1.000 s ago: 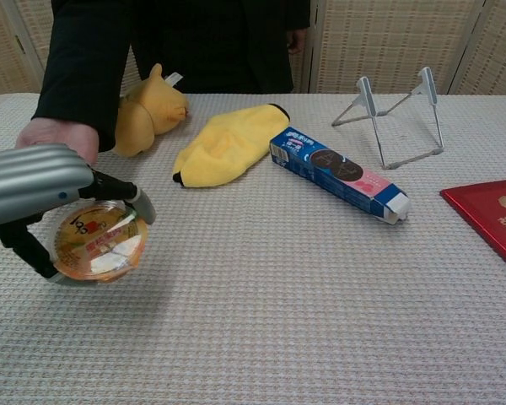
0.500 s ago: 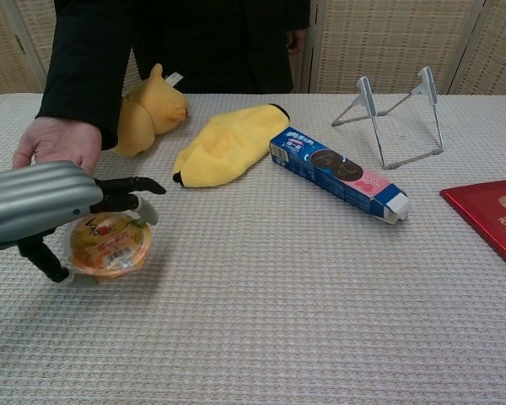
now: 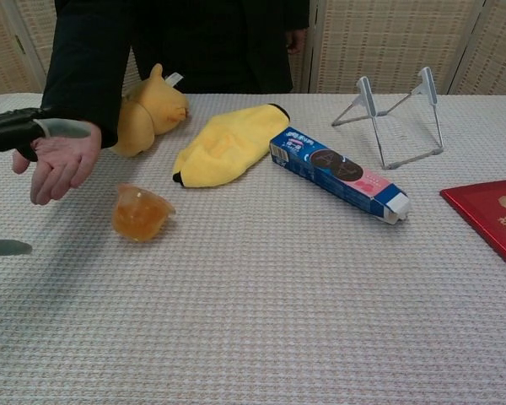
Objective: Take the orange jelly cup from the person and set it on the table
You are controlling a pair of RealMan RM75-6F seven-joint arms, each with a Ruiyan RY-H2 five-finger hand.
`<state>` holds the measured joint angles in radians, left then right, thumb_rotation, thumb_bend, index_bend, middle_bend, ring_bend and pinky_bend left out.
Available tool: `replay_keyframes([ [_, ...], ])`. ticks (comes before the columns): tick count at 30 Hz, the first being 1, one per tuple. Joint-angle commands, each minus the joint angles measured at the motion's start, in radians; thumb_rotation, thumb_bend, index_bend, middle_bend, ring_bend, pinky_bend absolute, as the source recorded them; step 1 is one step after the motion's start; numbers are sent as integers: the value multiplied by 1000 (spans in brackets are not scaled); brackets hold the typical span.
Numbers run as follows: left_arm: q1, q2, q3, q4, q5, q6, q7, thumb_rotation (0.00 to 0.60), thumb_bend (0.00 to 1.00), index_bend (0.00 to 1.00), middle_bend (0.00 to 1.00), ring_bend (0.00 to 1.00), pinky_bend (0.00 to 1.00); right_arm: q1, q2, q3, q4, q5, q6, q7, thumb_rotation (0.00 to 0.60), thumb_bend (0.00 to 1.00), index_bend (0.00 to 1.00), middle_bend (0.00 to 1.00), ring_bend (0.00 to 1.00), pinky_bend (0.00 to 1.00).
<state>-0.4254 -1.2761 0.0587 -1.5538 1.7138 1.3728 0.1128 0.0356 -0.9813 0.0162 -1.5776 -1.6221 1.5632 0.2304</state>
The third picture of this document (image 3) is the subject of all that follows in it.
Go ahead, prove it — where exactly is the person's left hand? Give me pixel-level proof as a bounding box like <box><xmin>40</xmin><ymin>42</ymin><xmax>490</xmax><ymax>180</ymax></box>
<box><xmin>285</xmin><ymin>27</ymin><xmax>308</xmax><ymax>55</ymax></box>

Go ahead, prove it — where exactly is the robot left five-finger hand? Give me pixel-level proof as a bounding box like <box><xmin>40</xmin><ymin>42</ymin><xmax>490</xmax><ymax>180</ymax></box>
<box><xmin>0</xmin><ymin>107</ymin><xmax>92</xmax><ymax>257</ymax></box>

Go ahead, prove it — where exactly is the person's right hand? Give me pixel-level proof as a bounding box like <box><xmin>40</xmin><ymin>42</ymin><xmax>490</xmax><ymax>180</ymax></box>
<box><xmin>11</xmin><ymin>121</ymin><xmax>103</xmax><ymax>207</ymax></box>

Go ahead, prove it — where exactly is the orange jelly cup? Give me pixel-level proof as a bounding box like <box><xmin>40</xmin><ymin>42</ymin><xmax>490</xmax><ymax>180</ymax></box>
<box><xmin>111</xmin><ymin>183</ymin><xmax>177</xmax><ymax>243</ymax></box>

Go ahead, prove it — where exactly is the person torso in black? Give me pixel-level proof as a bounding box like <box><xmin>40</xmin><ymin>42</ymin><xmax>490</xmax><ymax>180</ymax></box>
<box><xmin>54</xmin><ymin>0</ymin><xmax>311</xmax><ymax>95</ymax></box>

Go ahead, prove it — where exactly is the black sleeved person arm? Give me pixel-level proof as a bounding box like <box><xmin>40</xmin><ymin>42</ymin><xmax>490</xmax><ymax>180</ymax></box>
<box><xmin>40</xmin><ymin>0</ymin><xmax>132</xmax><ymax>149</ymax></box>

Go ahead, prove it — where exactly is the yellow plush toy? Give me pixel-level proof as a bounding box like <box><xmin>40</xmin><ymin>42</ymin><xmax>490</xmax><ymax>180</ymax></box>
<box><xmin>109</xmin><ymin>62</ymin><xmax>190</xmax><ymax>158</ymax></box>

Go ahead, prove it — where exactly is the yellow cloth mitt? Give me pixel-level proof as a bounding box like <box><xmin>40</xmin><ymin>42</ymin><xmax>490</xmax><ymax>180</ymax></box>
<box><xmin>171</xmin><ymin>102</ymin><xmax>291</xmax><ymax>189</ymax></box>

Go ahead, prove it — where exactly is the blue cookie box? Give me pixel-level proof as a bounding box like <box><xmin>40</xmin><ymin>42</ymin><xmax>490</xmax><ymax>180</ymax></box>
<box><xmin>269</xmin><ymin>126</ymin><xmax>411</xmax><ymax>226</ymax></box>

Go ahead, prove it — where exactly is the white woven tablecloth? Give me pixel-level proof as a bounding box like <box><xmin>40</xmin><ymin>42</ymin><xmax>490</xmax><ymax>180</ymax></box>
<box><xmin>0</xmin><ymin>92</ymin><xmax>506</xmax><ymax>405</ymax></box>

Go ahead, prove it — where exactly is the red certificate book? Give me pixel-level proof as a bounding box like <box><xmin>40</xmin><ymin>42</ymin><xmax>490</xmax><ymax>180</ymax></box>
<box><xmin>439</xmin><ymin>178</ymin><xmax>506</xmax><ymax>278</ymax></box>

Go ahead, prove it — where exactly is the silver wire display stand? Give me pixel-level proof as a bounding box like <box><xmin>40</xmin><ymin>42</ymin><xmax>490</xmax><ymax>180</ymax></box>
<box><xmin>331</xmin><ymin>66</ymin><xmax>444</xmax><ymax>170</ymax></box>

